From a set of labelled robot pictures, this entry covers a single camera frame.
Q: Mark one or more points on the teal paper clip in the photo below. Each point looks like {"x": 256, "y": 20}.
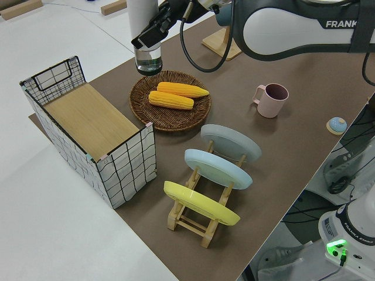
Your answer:
{"x": 89, "y": 156}
{"x": 23, "y": 85}

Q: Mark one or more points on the blue dome call bell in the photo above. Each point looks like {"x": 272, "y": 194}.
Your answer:
{"x": 337, "y": 124}

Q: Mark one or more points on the yellow corn cob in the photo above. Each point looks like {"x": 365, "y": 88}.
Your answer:
{"x": 170, "y": 100}
{"x": 181, "y": 87}

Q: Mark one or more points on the grey plate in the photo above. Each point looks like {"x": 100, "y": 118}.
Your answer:
{"x": 231, "y": 143}

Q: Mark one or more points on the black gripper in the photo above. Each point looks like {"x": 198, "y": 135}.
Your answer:
{"x": 183, "y": 10}

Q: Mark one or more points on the pink mug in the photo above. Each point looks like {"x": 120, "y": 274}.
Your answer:
{"x": 268, "y": 105}

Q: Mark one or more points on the black plug in robot base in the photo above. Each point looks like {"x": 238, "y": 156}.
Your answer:
{"x": 342, "y": 257}

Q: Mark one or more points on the pink paper clip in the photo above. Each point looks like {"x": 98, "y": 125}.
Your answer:
{"x": 149, "y": 126}
{"x": 103, "y": 158}

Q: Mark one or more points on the wooden board lid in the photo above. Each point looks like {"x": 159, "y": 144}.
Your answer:
{"x": 93, "y": 120}

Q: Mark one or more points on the wooden plate rack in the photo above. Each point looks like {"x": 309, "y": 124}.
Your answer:
{"x": 172, "y": 221}

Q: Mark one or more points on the wooden block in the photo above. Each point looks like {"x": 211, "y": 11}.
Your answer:
{"x": 20, "y": 8}
{"x": 115, "y": 7}

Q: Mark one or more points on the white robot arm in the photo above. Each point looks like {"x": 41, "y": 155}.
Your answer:
{"x": 293, "y": 29}

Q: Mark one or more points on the white bottle with clear base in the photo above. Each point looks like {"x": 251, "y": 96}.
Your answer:
{"x": 140, "y": 17}

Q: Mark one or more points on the black coiled power adapter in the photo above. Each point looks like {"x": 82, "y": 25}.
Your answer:
{"x": 338, "y": 185}

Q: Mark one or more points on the dark teal mug yellow inside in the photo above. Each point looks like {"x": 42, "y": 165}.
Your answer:
{"x": 224, "y": 19}

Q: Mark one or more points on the yellow plate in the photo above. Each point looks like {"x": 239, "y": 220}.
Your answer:
{"x": 199, "y": 202}

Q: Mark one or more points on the wooden mug tree stand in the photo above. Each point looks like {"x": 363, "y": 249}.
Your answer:
{"x": 216, "y": 44}

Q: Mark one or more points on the light blue plate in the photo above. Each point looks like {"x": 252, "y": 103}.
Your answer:
{"x": 216, "y": 169}

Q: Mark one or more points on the brown table mat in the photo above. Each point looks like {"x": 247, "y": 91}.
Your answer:
{"x": 249, "y": 164}

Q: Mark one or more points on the white power strip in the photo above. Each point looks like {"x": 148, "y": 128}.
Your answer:
{"x": 340, "y": 164}
{"x": 281, "y": 254}

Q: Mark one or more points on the round brown wicker basket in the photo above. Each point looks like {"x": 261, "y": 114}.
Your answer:
{"x": 170, "y": 120}

